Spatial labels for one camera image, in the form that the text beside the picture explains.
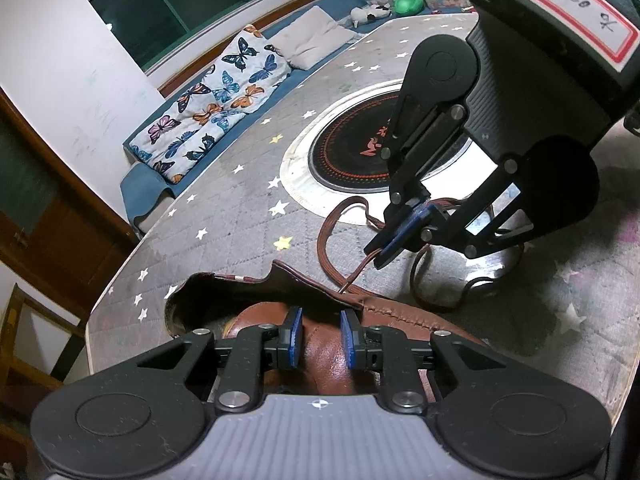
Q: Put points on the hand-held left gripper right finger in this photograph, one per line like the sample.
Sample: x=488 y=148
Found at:
x=348 y=340

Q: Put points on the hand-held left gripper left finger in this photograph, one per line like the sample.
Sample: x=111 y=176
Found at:
x=295 y=335

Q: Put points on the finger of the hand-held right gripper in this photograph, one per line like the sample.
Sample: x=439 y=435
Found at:
x=395 y=207
x=442 y=221

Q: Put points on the brown leather shoe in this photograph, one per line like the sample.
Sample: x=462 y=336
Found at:
x=325 y=355

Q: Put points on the brown shoelace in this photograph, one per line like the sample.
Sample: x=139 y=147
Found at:
x=323 y=250

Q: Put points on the black round induction cooktop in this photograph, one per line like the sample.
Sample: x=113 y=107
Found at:
x=350 y=145

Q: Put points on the white round cooktop surround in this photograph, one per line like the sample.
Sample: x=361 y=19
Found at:
x=295 y=170

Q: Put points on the green plastic bowl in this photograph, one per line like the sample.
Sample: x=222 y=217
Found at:
x=409 y=2

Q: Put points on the beige pillow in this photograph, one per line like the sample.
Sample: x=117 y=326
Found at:
x=310 y=35

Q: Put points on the blue sofa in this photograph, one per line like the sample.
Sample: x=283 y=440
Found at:
x=145 y=190

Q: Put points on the butterfly print blanket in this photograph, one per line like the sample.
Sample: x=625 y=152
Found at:
x=215 y=95

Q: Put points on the wooden door with frosted glass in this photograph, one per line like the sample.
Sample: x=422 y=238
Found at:
x=60 y=220

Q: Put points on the green-framed window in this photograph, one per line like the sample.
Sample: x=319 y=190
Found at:
x=165 y=15

